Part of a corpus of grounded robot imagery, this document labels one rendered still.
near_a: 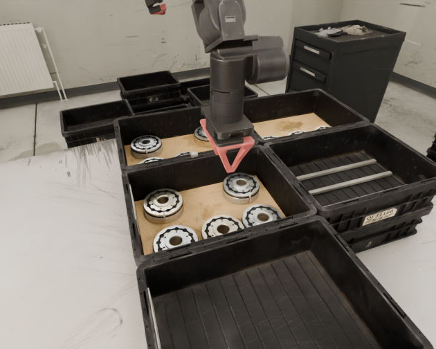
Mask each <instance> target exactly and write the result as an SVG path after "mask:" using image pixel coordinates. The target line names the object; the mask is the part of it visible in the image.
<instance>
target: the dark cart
mask: <svg viewBox="0 0 436 349"><path fill-rule="evenodd" d="M348 25H351V26H353V25H355V26H356V25H359V26H360V27H362V26H365V27H366V28H368V29H370V30H371V31H372V33H368V34H363V35H349V34H347V35H345V34H341V36H327V37H323V36H320V35H317V34H315V33H319V32H320V31H319V30H320V29H321V28H324V29H325V30H326V29H327V27H331V29H333V28H336V29H339V28H343V27H344V26H345V27H346V26H348ZM406 33H407V32H403V31H400V30H396V29H393V28H388V27H385V26H380V25H377V24H372V23H369V22H366V21H361V20H358V19H357V20H350V21H339V22H333V23H326V24H315V25H308V26H297V27H294V31H293V41H292V46H291V55H290V60H289V72H288V75H287V83H286V89H285V93H289V92H294V91H302V90H308V89H322V90H323V91H325V92H327V93H328V94H330V95H331V96H333V97H335V98H336V99H337V100H339V101H341V102H342V103H344V104H345V105H347V106H348V107H350V108H352V109H353V110H354V111H356V112H358V113H359V114H361V115H362V116H364V117H366V118H367V119H368V120H369V121H370V123H374V122H375V119H376V116H377V114H378V111H379V108H380V106H381V102H382V100H383V97H384V94H385V91H386V89H387V86H388V83H389V81H390V77H391V75H392V72H393V69H394V66H395V64H396V61H397V58H398V56H399V52H400V50H401V47H402V44H403V41H404V39H405V36H406Z"/></svg>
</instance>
